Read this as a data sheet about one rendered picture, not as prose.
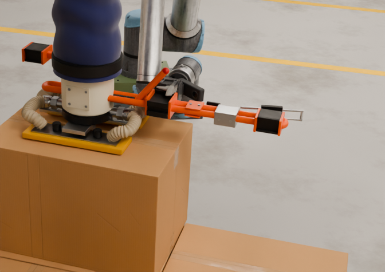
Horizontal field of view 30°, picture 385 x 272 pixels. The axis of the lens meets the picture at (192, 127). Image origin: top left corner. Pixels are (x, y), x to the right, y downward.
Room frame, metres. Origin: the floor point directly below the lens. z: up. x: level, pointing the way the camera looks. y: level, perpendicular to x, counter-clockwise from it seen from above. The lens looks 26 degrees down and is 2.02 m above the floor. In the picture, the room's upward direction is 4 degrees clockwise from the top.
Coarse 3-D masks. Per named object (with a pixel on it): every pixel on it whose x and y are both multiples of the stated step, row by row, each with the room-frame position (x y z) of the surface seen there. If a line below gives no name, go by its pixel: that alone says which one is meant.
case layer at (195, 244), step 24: (192, 240) 2.12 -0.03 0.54; (216, 240) 2.13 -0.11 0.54; (240, 240) 2.14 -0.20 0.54; (264, 240) 2.15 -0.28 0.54; (0, 264) 1.92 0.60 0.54; (24, 264) 1.92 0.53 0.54; (48, 264) 1.93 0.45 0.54; (168, 264) 1.97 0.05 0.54; (192, 264) 1.98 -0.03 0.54; (216, 264) 1.99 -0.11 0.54; (240, 264) 2.00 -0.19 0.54; (264, 264) 2.01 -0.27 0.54; (288, 264) 2.02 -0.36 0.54; (312, 264) 2.02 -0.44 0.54; (336, 264) 2.03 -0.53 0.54
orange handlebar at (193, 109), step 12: (48, 84) 2.18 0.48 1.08; (60, 84) 2.18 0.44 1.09; (108, 96) 2.11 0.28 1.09; (132, 96) 2.13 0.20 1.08; (180, 108) 2.05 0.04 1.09; (192, 108) 2.04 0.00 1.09; (204, 108) 2.08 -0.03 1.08; (216, 108) 2.07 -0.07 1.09; (240, 120) 2.01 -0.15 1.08; (252, 120) 2.00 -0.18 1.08
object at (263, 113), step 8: (264, 112) 2.03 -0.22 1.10; (272, 112) 2.03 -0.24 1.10; (280, 112) 2.03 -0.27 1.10; (256, 120) 1.99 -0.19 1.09; (264, 120) 1.99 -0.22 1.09; (272, 120) 1.98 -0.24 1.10; (280, 120) 1.98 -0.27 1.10; (256, 128) 2.00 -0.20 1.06; (264, 128) 1.99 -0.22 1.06; (272, 128) 1.99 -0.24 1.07; (280, 128) 1.97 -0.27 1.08
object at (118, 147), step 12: (24, 132) 2.05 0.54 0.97; (36, 132) 2.05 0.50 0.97; (48, 132) 2.05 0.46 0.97; (60, 132) 2.06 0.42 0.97; (96, 132) 2.03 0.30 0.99; (72, 144) 2.01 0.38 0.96; (84, 144) 2.00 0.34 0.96; (96, 144) 2.00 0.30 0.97; (108, 144) 2.00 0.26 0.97; (120, 144) 2.01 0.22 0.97
